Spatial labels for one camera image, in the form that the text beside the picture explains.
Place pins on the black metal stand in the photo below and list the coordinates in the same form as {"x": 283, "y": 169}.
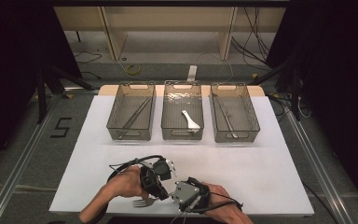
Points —
{"x": 41, "y": 93}
{"x": 296, "y": 93}

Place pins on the beige wooden shelf unit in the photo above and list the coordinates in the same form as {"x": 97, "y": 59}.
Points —
{"x": 167, "y": 18}

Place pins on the clear grey plastic bin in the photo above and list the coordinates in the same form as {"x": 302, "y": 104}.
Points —
{"x": 177, "y": 102}
{"x": 242, "y": 118}
{"x": 121, "y": 105}

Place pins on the yellow tape roll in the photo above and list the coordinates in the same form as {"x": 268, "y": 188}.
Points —
{"x": 128, "y": 70}

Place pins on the white table sheet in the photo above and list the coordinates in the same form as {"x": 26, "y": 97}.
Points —
{"x": 261, "y": 149}

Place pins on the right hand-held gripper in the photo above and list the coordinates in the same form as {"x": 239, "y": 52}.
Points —
{"x": 185, "y": 192}

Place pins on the white ceramic spoon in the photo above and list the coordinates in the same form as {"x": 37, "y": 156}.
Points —
{"x": 192, "y": 124}

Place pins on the aluminium floor rail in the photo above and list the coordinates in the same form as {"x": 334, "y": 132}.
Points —
{"x": 18, "y": 161}
{"x": 317, "y": 161}

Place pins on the person's left hand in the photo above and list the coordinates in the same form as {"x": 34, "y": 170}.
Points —
{"x": 127, "y": 183}

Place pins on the white power strip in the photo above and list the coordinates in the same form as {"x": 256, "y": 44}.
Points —
{"x": 192, "y": 73}

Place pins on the metal fork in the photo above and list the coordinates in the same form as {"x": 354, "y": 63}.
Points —
{"x": 226, "y": 116}
{"x": 141, "y": 202}

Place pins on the person's right hand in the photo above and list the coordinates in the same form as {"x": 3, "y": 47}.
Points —
{"x": 222, "y": 202}

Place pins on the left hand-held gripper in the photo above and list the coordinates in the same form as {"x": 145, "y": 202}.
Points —
{"x": 150, "y": 180}

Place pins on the metal chopstick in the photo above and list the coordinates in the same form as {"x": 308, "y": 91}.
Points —
{"x": 136, "y": 117}
{"x": 136, "y": 112}

